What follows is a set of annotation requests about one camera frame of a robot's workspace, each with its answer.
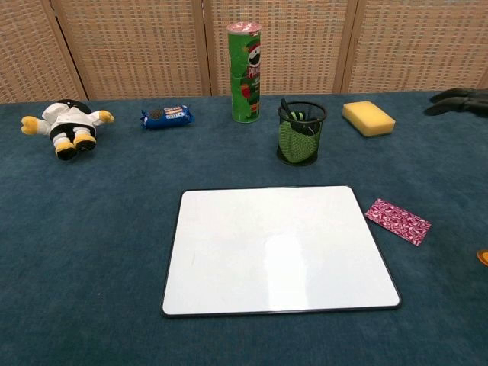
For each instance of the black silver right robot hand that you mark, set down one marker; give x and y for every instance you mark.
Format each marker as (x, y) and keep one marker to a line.
(459, 100)

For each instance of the pink patterned packet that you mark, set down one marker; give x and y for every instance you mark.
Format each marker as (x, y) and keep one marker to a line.
(398, 222)

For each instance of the white board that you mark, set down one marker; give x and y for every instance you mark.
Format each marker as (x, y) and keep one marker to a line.
(278, 251)

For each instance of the yellow sponge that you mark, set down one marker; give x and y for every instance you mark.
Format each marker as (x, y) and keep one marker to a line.
(368, 119)

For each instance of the orange rounded object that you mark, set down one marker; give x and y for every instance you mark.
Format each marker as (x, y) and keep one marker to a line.
(483, 257)

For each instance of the black mesh pen holder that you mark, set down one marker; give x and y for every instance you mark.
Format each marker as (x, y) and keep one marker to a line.
(301, 152)

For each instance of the green cloth in holder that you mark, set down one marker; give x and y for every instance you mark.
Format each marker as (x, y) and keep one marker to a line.
(295, 139)

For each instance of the black pen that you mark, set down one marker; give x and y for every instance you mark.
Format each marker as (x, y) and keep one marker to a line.
(284, 106)

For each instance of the green Pringles can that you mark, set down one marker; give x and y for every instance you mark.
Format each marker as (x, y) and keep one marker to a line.
(244, 76)

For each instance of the blue Oreo cookie pack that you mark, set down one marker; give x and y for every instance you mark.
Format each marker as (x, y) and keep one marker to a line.
(167, 117)

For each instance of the woven wooden folding screen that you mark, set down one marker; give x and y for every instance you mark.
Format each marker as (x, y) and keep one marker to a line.
(145, 45)

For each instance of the blue table cloth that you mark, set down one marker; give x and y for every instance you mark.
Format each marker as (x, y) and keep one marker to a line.
(95, 236)

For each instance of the penguin plush toy white coat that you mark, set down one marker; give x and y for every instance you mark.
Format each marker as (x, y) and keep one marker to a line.
(68, 126)

